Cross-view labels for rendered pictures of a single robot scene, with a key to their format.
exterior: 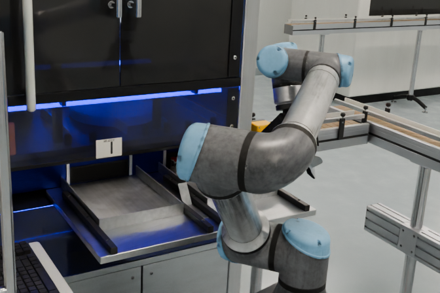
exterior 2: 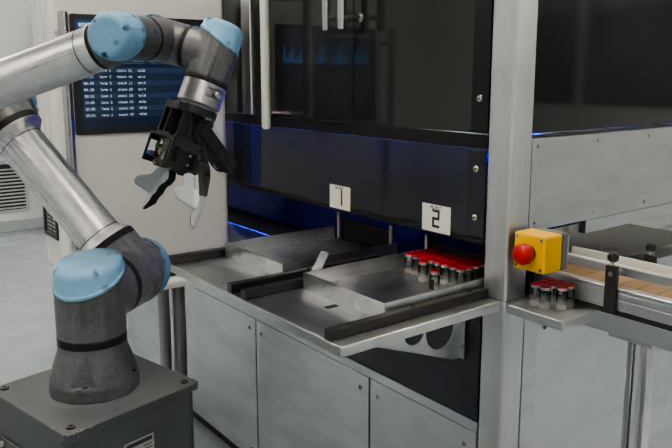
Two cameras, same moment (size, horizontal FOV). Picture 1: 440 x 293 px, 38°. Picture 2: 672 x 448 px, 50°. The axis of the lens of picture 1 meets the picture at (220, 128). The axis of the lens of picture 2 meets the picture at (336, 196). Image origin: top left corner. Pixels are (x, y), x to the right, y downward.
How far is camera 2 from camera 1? 223 cm
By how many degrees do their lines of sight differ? 82
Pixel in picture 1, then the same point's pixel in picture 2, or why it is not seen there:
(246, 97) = (497, 171)
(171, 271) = (400, 413)
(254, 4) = (506, 4)
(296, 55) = not seen: hidden behind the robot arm
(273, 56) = not seen: hidden behind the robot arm
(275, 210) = (318, 321)
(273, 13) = not seen: outside the picture
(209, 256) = (447, 430)
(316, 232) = (78, 264)
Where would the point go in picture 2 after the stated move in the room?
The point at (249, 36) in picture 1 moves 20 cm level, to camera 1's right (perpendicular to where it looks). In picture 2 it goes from (500, 63) to (539, 61)
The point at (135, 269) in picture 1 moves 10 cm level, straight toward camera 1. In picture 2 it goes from (362, 376) to (324, 380)
